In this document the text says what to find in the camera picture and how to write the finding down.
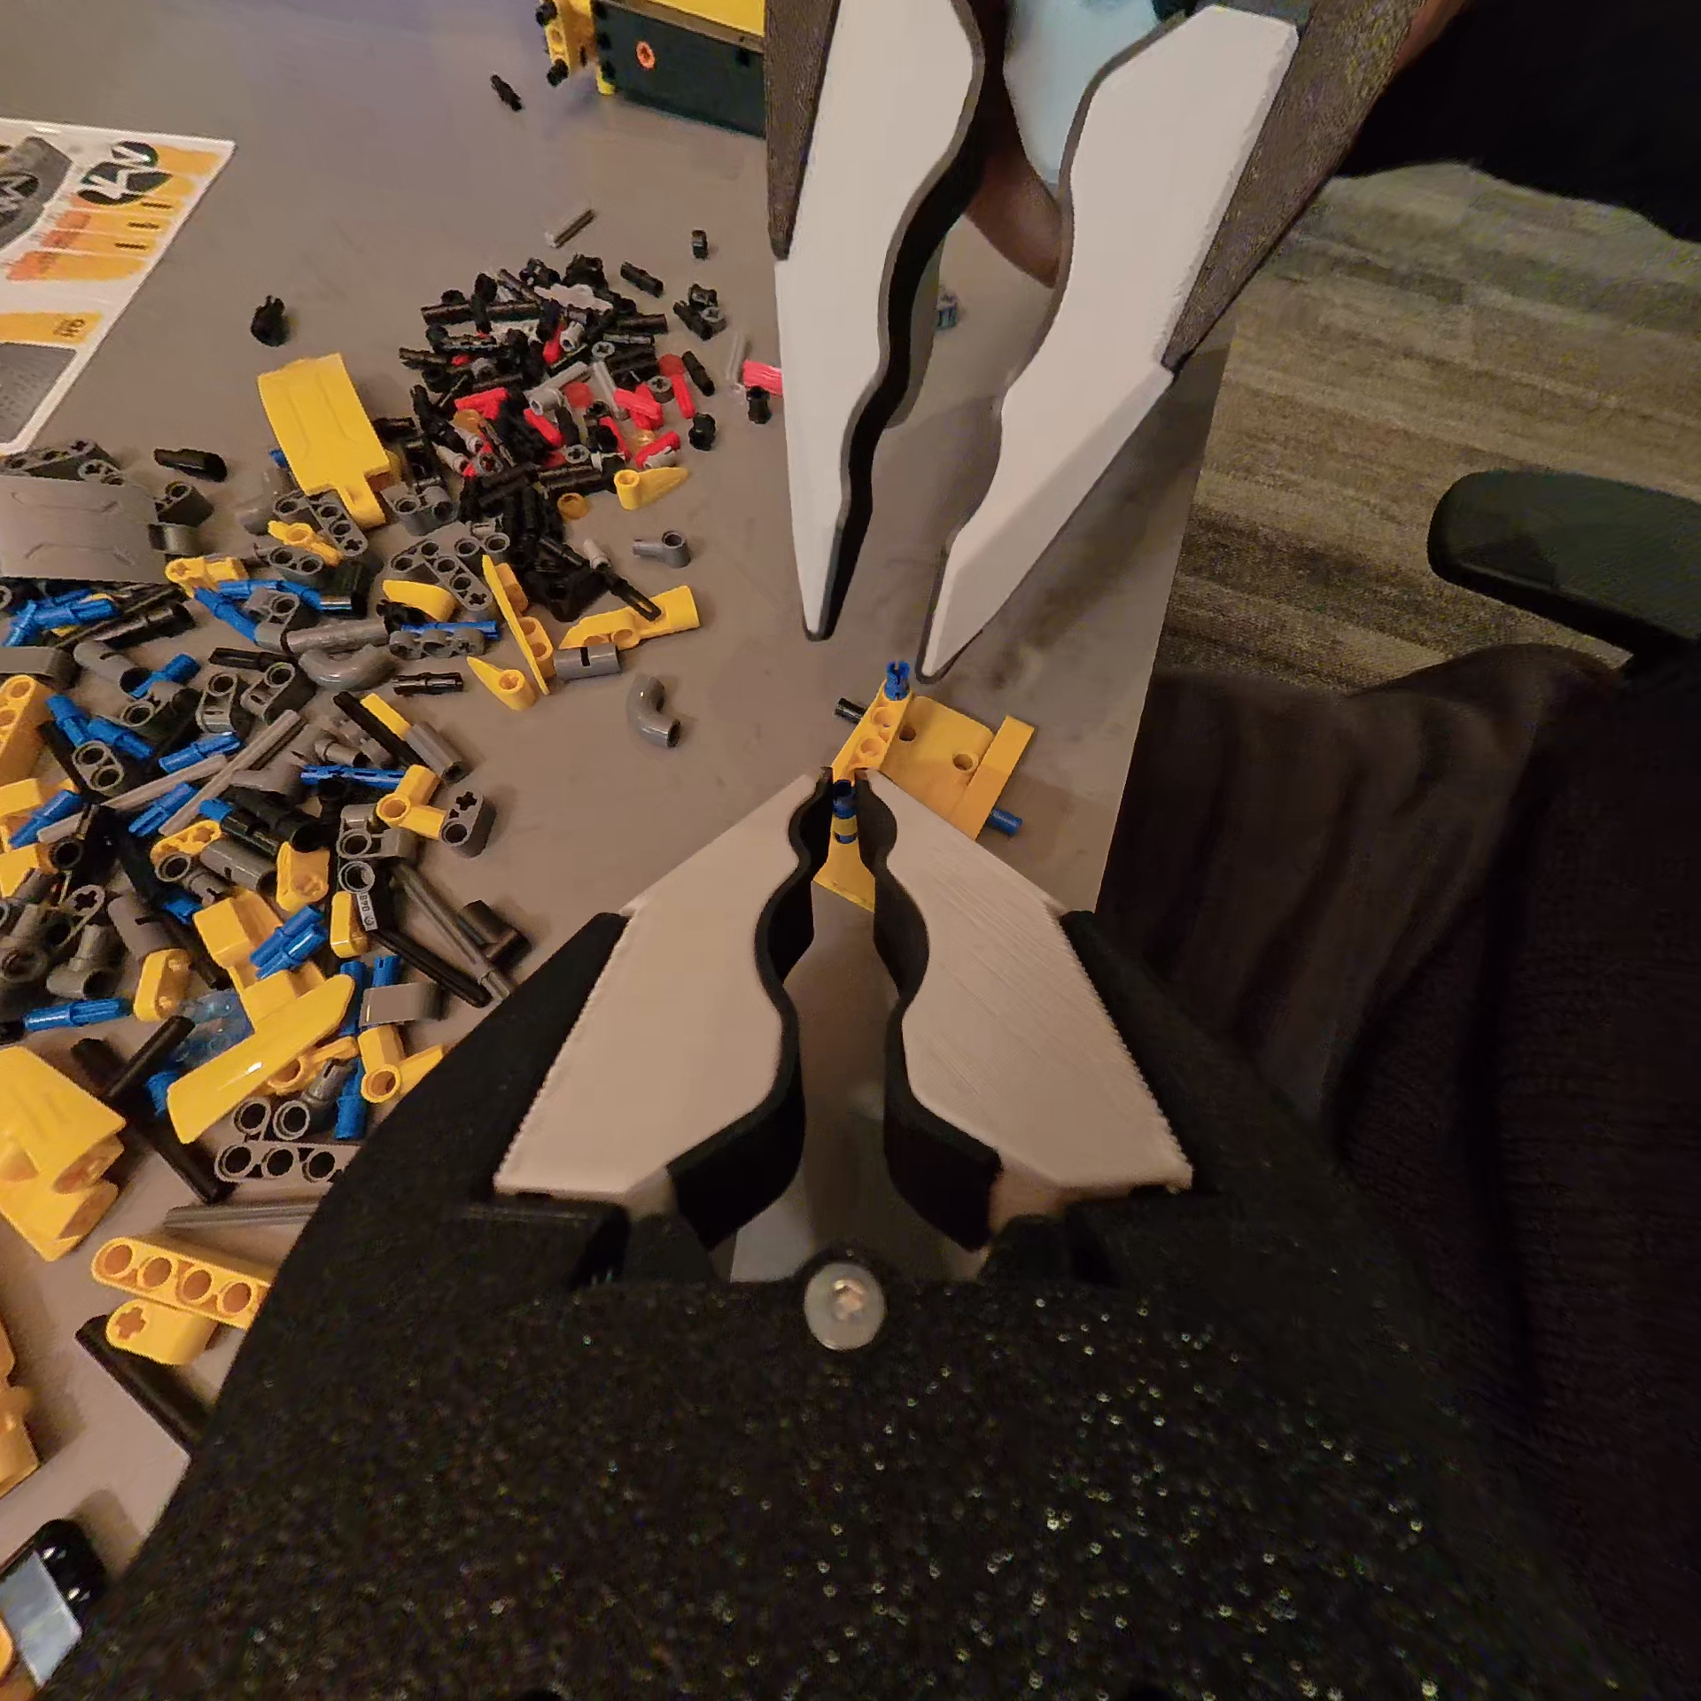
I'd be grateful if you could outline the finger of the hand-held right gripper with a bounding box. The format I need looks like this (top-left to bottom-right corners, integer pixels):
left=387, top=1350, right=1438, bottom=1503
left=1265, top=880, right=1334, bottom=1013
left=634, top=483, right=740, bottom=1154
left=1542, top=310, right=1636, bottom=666
left=913, top=0, right=1303, bottom=686
left=771, top=0, right=987, bottom=646

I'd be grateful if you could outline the yellow grey sticker sheet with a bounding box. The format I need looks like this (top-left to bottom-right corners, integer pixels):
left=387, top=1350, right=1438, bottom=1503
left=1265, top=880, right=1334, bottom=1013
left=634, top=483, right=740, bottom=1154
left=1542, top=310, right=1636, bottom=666
left=0, top=117, right=239, bottom=451

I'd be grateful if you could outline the person's right forearm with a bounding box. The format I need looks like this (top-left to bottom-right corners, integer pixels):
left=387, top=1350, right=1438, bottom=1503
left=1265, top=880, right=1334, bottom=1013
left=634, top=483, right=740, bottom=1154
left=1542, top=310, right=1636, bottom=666
left=1334, top=0, right=1701, bottom=241

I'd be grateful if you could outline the pile of toy building pieces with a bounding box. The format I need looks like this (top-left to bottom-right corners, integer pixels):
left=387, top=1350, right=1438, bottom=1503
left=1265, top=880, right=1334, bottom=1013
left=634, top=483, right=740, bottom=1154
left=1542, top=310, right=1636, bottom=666
left=0, top=218, right=788, bottom=1695

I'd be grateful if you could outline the person's right hand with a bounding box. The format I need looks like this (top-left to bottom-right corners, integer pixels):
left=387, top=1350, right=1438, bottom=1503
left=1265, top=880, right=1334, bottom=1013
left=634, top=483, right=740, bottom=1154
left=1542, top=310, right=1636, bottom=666
left=963, top=79, right=1068, bottom=291

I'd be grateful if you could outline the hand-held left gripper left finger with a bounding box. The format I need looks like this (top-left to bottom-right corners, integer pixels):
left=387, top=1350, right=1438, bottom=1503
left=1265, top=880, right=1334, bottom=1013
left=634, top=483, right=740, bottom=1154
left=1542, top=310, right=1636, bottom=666
left=492, top=772, right=818, bottom=1243

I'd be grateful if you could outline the yellow black toy model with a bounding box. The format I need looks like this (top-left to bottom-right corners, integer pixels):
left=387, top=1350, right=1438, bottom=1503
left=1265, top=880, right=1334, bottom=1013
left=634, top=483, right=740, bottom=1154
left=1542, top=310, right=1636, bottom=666
left=534, top=0, right=773, bottom=138

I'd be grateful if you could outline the black chair armrest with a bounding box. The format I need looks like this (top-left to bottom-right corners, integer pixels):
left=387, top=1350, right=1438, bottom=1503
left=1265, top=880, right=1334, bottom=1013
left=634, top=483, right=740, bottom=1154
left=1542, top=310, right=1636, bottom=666
left=1425, top=468, right=1701, bottom=666

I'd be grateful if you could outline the yellow toy beam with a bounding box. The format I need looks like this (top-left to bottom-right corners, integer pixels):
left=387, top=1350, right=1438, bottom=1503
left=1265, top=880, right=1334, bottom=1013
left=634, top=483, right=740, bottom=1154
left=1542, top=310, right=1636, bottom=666
left=829, top=685, right=921, bottom=788

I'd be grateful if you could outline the yellow toy panel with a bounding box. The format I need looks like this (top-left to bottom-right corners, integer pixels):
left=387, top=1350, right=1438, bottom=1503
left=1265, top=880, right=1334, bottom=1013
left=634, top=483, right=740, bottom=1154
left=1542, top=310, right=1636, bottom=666
left=809, top=691, right=1039, bottom=907

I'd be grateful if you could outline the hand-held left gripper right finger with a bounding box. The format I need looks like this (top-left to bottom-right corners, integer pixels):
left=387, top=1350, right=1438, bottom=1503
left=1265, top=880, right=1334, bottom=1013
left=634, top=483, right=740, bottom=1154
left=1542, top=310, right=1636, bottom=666
left=854, top=773, right=1197, bottom=1248

